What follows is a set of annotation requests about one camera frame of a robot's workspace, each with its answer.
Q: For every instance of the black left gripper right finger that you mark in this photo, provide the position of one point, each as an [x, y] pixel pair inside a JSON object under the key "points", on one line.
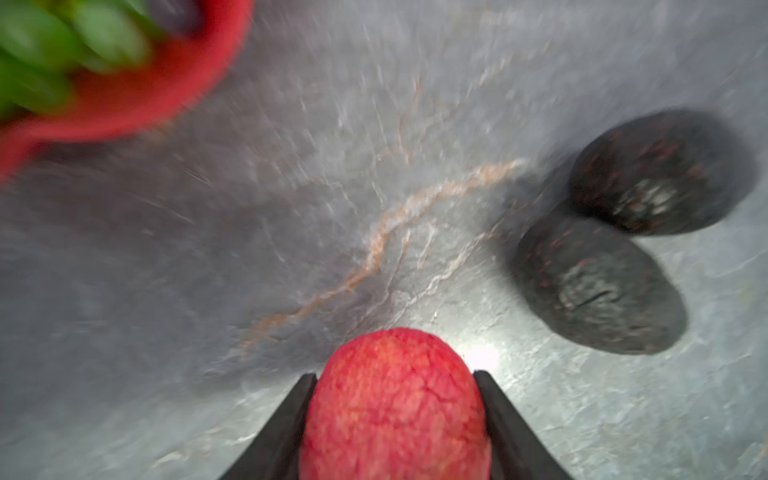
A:
{"points": [[517, 453]]}

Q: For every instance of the green fake grape bunch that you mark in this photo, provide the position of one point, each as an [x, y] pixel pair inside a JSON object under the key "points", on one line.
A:
{"points": [[45, 43]]}

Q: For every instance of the red flower-shaped fruit bowl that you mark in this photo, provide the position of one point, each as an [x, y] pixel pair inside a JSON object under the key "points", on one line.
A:
{"points": [[107, 107]]}

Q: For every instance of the dark fake avocado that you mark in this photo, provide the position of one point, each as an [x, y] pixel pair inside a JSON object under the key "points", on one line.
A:
{"points": [[670, 172], [592, 285]]}

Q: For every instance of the red fake apple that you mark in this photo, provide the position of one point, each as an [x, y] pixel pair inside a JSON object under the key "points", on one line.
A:
{"points": [[396, 404]]}

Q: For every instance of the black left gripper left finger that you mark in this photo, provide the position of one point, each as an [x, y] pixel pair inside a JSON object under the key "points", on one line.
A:
{"points": [[274, 451]]}

